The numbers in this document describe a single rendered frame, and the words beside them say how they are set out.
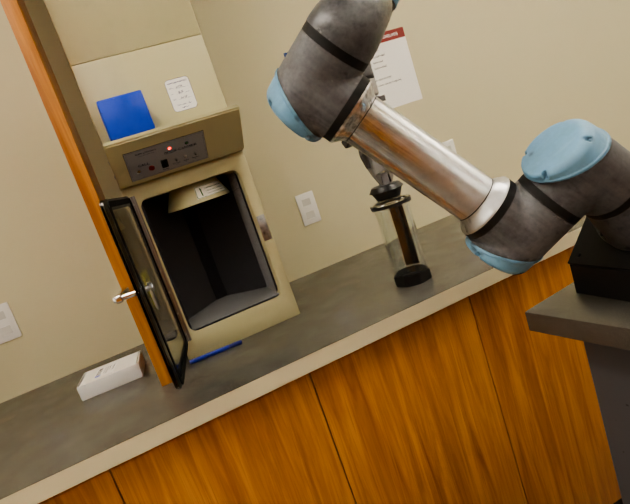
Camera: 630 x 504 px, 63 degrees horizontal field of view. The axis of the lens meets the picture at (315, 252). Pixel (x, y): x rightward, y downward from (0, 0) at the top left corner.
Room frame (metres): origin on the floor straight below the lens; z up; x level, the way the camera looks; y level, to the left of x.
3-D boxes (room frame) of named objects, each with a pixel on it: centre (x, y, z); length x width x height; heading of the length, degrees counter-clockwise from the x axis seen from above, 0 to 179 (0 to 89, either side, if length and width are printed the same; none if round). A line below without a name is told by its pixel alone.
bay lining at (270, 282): (1.45, 0.28, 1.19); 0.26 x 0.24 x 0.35; 107
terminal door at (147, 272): (1.12, 0.36, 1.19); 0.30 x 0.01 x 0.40; 8
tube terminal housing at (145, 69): (1.45, 0.28, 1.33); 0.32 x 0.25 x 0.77; 107
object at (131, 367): (1.34, 0.62, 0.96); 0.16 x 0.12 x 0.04; 102
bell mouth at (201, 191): (1.43, 0.26, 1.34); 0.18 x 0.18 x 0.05
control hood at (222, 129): (1.28, 0.23, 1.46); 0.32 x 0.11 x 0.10; 107
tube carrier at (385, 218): (1.34, -0.23, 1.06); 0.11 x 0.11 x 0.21
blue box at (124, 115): (1.25, 0.31, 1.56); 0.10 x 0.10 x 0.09; 17
